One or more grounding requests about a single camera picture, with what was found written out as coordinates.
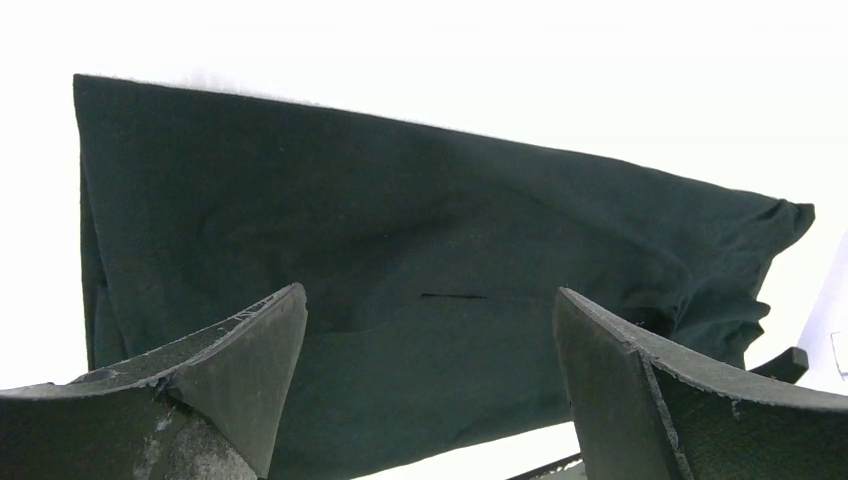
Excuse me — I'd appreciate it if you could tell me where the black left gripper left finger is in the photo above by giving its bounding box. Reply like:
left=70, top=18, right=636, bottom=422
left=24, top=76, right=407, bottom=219
left=1, top=283, right=307, bottom=479

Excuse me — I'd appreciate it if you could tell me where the black t shirt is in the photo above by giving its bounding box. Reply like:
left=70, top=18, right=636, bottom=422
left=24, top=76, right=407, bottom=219
left=73, top=75, right=815, bottom=479

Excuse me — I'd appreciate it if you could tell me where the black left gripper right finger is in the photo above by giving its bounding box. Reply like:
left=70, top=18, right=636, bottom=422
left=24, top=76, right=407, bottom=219
left=553, top=289, right=847, bottom=479

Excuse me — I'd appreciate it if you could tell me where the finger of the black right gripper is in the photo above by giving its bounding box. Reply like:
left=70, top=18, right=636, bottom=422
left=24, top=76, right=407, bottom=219
left=750, top=346, right=809, bottom=384

